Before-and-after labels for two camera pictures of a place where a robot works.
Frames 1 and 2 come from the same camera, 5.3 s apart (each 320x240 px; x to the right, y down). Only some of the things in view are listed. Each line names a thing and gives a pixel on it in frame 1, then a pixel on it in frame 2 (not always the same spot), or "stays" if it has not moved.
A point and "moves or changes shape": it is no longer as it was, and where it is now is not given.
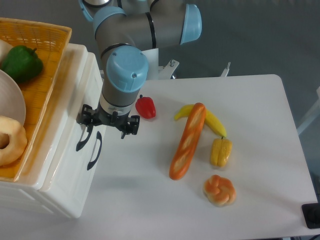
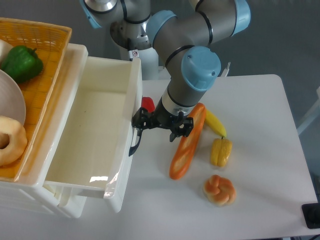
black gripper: [95, 117] to [162, 116]
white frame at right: [314, 113] stays
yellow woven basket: [51, 41] stays
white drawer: [70, 185] moves or changes shape
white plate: [12, 103] stays
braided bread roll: [219, 191] stays
